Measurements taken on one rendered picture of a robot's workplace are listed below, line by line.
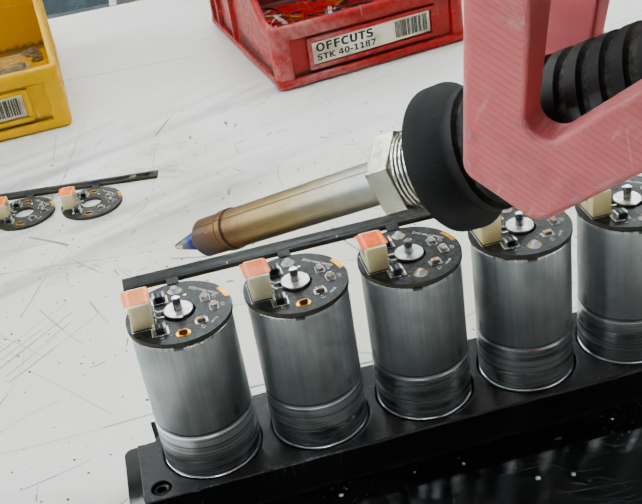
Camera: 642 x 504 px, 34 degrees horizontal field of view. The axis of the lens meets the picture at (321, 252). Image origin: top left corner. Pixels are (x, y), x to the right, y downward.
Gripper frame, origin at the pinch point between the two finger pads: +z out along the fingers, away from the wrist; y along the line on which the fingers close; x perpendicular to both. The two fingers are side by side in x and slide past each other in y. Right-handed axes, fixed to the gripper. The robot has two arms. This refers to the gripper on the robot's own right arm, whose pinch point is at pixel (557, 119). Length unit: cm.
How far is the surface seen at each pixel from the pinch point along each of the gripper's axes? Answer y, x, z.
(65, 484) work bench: 0.9, -6.0, 17.9
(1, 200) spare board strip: -9.6, -18.0, 24.0
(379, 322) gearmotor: -3.2, -1.2, 9.5
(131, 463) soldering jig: 0.3, -4.6, 15.9
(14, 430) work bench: -0.1, -8.7, 19.5
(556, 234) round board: -6.3, 0.9, 6.8
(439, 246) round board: -4.9, -1.1, 8.0
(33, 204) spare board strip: -10.7, -17.1, 24.2
